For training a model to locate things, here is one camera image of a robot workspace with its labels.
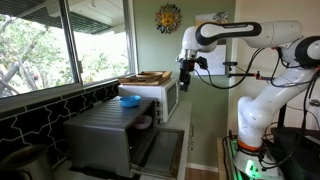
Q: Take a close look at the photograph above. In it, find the black red gripper body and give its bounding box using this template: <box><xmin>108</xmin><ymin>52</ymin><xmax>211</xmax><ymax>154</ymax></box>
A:
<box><xmin>178</xmin><ymin>59</ymin><xmax>197</xmax><ymax>83</ymax></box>

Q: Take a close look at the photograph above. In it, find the purple plastic bowl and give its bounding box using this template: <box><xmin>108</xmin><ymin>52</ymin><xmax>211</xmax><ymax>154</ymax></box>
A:
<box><xmin>133</xmin><ymin>115</ymin><xmax>154</xmax><ymax>131</ymax></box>

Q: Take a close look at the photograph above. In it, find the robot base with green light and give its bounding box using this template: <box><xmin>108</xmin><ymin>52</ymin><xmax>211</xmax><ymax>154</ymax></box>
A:
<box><xmin>232</xmin><ymin>150</ymin><xmax>285</xmax><ymax>180</ymax></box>

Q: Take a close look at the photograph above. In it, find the wooden bowl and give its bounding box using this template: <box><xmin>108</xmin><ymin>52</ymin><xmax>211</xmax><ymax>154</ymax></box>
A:
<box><xmin>135</xmin><ymin>70</ymin><xmax>164</xmax><ymax>80</ymax></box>

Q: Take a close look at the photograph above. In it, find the blue plastic bowl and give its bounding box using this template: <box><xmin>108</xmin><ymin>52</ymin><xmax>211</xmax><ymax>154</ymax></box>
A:
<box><xmin>119</xmin><ymin>95</ymin><xmax>142</xmax><ymax>109</ymax></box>

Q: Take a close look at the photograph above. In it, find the glass toaster oven door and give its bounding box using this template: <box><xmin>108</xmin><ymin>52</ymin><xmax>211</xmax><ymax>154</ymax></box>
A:
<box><xmin>129</xmin><ymin>128</ymin><xmax>185</xmax><ymax>180</ymax></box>

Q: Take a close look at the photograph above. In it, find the silver toaster oven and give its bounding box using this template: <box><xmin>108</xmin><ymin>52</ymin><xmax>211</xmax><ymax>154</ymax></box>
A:
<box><xmin>63</xmin><ymin>95</ymin><xmax>160</xmax><ymax>179</ymax></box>

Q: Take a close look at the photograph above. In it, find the white microwave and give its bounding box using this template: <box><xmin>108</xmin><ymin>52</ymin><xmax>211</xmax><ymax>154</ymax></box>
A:
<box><xmin>117</xmin><ymin>78</ymin><xmax>180</xmax><ymax>124</ymax></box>

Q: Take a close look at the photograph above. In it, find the wooden serving tray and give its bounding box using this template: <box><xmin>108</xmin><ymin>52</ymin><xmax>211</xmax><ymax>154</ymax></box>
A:
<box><xmin>118</xmin><ymin>70</ymin><xmax>173</xmax><ymax>87</ymax></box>

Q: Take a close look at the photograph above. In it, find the black clamp bar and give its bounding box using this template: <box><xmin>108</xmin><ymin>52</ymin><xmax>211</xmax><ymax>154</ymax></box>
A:
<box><xmin>222</xmin><ymin>60</ymin><xmax>262</xmax><ymax>80</ymax></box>

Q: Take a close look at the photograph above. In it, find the black upright pole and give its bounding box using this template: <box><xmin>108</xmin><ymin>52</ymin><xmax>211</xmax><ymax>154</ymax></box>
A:
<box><xmin>277</xmin><ymin>103</ymin><xmax>288</xmax><ymax>129</ymax></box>

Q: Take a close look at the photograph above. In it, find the black equipment box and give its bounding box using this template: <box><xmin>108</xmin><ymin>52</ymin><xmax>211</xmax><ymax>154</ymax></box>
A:
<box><xmin>270</xmin><ymin>126</ymin><xmax>320</xmax><ymax>180</ymax></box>

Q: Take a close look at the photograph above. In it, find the metal pot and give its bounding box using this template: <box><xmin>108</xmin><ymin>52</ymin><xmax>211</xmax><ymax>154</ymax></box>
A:
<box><xmin>0</xmin><ymin>144</ymin><xmax>54</xmax><ymax>180</ymax></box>

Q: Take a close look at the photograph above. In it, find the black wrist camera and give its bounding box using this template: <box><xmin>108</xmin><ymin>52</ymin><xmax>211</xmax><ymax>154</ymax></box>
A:
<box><xmin>194</xmin><ymin>55</ymin><xmax>210</xmax><ymax>71</ymax></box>

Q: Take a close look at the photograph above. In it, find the white wall calendar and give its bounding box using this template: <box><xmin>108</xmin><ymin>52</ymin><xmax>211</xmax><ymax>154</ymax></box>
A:
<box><xmin>199</xmin><ymin>44</ymin><xmax>228</xmax><ymax>76</ymax></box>

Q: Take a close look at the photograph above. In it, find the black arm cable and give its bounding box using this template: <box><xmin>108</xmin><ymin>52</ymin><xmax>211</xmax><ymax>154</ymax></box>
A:
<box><xmin>195</xmin><ymin>46</ymin><xmax>268</xmax><ymax>91</ymax></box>

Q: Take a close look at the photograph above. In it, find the colourful sun wall ornament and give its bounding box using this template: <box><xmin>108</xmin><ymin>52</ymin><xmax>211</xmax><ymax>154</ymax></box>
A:
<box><xmin>154</xmin><ymin>3</ymin><xmax>183</xmax><ymax>35</ymax></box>

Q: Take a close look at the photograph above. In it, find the landscape wall picture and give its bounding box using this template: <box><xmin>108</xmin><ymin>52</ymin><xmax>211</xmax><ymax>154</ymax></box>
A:
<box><xmin>194</xmin><ymin>11</ymin><xmax>230</xmax><ymax>28</ymax></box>

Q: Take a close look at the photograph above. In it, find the grey window frame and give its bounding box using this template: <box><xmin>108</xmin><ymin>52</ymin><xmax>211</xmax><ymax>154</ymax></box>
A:
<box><xmin>0</xmin><ymin>0</ymin><xmax>139</xmax><ymax>101</ymax></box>

